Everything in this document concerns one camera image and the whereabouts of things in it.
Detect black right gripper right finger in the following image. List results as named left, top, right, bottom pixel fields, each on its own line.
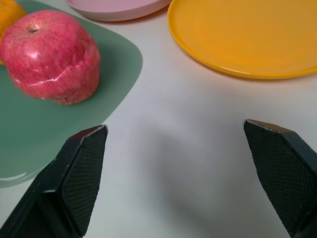
left=243, top=119, right=317, bottom=238

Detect orange fruit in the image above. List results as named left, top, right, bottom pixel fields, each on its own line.
left=0, top=0, right=28, bottom=65

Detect red apple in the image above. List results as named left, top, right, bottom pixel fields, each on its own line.
left=0, top=9, right=102, bottom=106

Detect pink round plate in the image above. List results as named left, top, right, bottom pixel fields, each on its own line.
left=64, top=0, right=173, bottom=22

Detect green square plate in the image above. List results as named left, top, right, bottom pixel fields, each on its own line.
left=0, top=0, right=144, bottom=189

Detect yellow round plate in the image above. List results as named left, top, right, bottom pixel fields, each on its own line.
left=167, top=0, right=317, bottom=80

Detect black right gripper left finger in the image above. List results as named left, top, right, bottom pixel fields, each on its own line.
left=0, top=124, right=109, bottom=238

